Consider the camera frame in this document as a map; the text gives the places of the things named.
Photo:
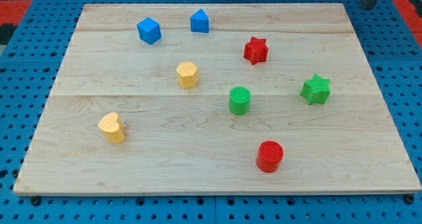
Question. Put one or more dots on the red star block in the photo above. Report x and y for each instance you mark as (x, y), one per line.
(256, 50)

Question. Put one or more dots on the wooden board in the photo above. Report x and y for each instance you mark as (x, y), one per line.
(181, 142)

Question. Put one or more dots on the blue triangular prism block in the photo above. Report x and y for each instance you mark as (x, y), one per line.
(199, 22)

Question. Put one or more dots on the green cylinder block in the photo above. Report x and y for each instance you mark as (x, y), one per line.
(239, 100)

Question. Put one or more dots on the red cylinder block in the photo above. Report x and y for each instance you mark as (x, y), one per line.
(269, 156)

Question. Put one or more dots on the yellow hexagon block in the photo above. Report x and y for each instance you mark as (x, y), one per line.
(187, 75)

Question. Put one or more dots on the blue cube block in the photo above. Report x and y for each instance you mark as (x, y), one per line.
(149, 30)

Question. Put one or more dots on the yellow heart block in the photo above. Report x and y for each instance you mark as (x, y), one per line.
(112, 128)

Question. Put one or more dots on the green star block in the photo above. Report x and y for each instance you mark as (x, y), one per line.
(316, 90)

